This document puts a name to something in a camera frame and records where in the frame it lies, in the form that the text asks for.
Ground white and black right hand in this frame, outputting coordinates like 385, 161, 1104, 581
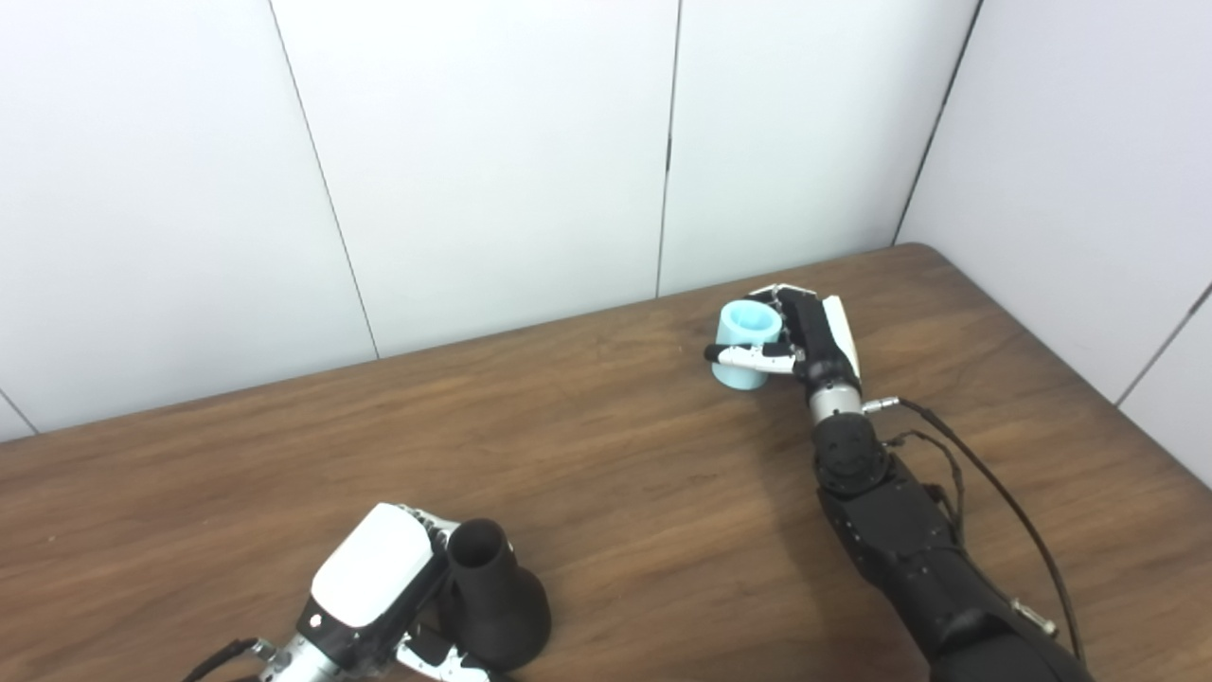
704, 284, 863, 399

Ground white and black left hand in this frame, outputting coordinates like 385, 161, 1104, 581
295, 503, 517, 682

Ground light blue cylinder cup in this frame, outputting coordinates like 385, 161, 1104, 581
711, 299, 784, 391

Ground black flared nozzle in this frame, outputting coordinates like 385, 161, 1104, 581
445, 518, 553, 672

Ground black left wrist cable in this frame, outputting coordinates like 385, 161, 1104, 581
180, 637, 276, 682

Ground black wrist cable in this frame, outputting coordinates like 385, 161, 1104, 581
180, 637, 276, 682
862, 398, 1085, 664

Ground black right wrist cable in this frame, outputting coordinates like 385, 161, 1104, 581
862, 398, 1085, 664

